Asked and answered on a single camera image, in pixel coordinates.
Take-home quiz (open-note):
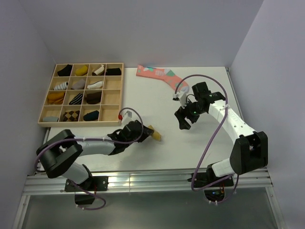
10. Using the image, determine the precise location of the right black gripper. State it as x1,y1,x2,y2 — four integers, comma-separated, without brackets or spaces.
175,97,206,130

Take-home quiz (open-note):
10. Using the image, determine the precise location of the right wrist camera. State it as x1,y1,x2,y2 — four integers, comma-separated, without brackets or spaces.
173,91,187,108

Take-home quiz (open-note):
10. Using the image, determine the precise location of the rolled brown argyle sock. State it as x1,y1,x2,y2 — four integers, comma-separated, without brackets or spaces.
62,110,80,122

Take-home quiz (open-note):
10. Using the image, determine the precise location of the rolled grey sock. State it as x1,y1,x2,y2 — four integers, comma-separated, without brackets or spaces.
71,79,86,90

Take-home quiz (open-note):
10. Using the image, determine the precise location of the rolled brown white sock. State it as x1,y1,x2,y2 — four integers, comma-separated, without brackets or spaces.
92,64,105,76

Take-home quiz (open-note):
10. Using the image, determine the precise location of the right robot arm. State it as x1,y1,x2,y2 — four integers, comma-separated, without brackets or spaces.
173,82,268,186

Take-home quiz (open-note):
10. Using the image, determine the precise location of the rolled mustard yellow sock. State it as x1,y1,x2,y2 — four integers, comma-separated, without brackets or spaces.
75,65,88,76

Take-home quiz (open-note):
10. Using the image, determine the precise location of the tan yellow sock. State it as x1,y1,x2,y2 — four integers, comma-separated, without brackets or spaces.
148,125,162,141

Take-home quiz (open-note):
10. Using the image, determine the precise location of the wooden compartment tray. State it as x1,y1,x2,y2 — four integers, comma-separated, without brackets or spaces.
38,62,124,127

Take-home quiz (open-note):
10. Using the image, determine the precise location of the rolled orange sock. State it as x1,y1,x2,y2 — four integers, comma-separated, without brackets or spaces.
47,92,65,104

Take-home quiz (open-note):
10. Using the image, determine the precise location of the rolled navy sock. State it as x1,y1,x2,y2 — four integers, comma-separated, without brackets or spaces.
83,110,99,121

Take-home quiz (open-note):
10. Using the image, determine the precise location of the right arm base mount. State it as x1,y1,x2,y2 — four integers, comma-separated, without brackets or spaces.
194,165,234,202

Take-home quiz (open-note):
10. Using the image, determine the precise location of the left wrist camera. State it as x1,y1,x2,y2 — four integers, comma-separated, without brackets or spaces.
118,110,133,125

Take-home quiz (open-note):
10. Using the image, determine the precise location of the rolled light blue sock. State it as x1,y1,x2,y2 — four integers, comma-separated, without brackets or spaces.
42,116,59,122

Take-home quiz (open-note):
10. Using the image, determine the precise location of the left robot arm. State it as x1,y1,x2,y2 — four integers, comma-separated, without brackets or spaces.
36,120,154,190

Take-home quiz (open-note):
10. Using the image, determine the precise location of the rolled dark brown sock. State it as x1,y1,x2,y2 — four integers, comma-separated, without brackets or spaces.
86,91,102,104

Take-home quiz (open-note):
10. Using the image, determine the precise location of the pink patterned sock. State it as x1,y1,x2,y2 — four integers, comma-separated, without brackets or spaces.
136,65,189,93

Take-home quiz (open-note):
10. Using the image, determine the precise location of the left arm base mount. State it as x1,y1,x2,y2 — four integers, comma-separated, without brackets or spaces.
64,176,109,206

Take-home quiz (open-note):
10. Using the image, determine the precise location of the rolled black white striped sock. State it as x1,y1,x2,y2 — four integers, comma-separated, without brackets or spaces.
69,93,83,105

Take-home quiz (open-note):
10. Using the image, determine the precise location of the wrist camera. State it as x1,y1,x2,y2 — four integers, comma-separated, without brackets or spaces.
173,91,187,108
118,110,133,125

